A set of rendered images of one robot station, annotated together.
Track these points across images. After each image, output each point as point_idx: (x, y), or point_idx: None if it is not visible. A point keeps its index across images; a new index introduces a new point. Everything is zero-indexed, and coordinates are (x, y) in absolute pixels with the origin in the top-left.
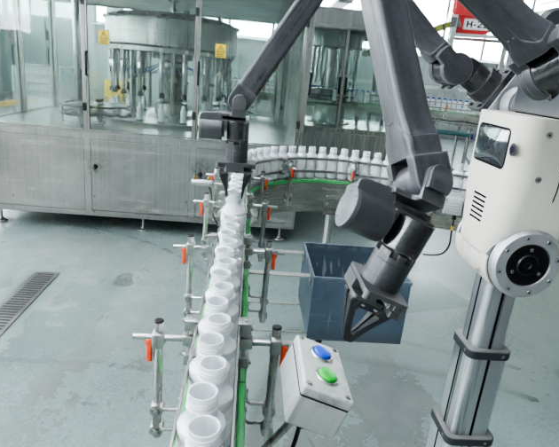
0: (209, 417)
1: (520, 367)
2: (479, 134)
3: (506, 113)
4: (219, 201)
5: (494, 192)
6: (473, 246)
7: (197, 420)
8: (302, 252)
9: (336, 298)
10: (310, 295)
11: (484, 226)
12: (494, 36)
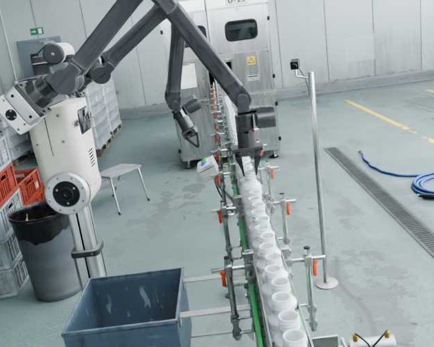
0: (236, 138)
1: None
2: (79, 118)
3: (76, 100)
4: (288, 257)
5: (93, 141)
6: (97, 179)
7: None
8: (182, 313)
9: (161, 288)
10: (185, 292)
11: (96, 162)
12: (125, 56)
